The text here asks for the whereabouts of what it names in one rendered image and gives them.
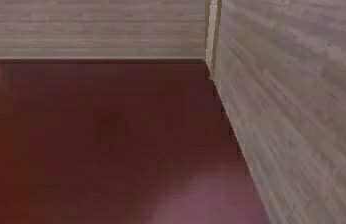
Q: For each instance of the pale wooden door frame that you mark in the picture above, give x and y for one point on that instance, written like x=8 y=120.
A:
x=211 y=40

